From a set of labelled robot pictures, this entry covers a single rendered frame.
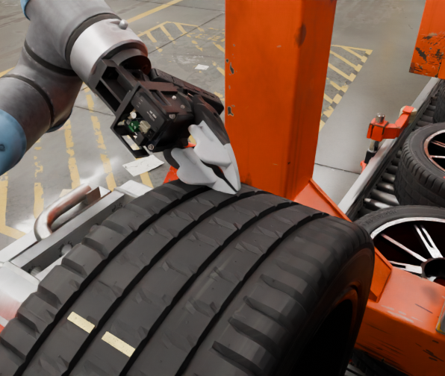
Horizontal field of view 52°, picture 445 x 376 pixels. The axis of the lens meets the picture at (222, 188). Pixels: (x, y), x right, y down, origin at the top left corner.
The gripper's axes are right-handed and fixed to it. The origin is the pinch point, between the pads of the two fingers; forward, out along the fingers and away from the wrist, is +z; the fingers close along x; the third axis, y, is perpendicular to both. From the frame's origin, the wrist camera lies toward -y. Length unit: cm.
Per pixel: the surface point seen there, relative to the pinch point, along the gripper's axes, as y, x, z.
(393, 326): -52, -22, 34
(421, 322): -53, -17, 37
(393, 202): -163, -33, 15
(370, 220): -107, -27, 14
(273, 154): -40.1, -9.7, -9.0
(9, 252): 4.8, -35.3, -19.3
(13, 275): 18.4, -17.4, -6.6
